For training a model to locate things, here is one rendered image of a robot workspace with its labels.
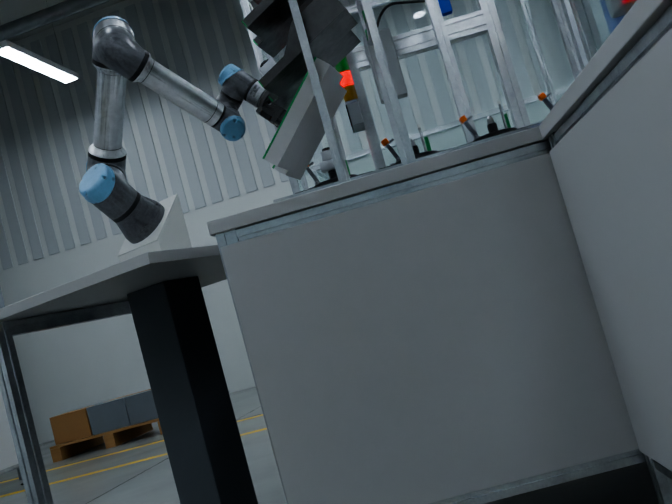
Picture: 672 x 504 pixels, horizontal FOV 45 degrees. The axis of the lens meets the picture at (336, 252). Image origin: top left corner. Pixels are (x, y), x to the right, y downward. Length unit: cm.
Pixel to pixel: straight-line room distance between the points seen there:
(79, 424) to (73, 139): 514
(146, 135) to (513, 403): 1009
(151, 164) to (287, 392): 982
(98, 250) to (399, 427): 1017
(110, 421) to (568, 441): 644
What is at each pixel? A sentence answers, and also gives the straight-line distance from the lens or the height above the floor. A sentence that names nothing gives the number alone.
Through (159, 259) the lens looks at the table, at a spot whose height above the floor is 84.
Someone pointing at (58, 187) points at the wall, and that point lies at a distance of 1206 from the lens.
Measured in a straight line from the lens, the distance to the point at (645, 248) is 131.
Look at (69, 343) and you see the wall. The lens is 1198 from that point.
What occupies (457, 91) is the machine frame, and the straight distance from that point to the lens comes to 334.
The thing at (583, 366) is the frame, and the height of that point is 36.
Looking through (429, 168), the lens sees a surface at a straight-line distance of 173.
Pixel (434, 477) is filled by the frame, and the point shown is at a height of 22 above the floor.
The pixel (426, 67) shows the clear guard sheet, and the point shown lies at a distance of 394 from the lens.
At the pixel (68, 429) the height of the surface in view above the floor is 26.
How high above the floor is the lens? 59
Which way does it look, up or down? 4 degrees up
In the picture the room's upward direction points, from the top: 16 degrees counter-clockwise
